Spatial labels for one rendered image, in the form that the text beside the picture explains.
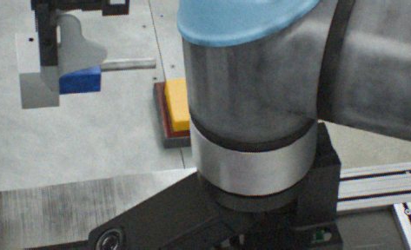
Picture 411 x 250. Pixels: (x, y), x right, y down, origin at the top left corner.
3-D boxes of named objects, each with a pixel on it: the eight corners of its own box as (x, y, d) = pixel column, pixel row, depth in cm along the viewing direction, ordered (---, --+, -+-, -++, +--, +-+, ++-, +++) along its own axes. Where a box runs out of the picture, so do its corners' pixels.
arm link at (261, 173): (201, 164, 46) (175, 65, 51) (205, 215, 49) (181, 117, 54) (335, 140, 46) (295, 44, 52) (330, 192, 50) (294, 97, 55)
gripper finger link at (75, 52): (109, 105, 77) (109, 19, 71) (43, 110, 76) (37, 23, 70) (105, 84, 79) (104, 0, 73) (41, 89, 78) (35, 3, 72)
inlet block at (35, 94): (149, 61, 86) (153, 24, 82) (156, 99, 83) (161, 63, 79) (18, 69, 83) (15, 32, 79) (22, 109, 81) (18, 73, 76)
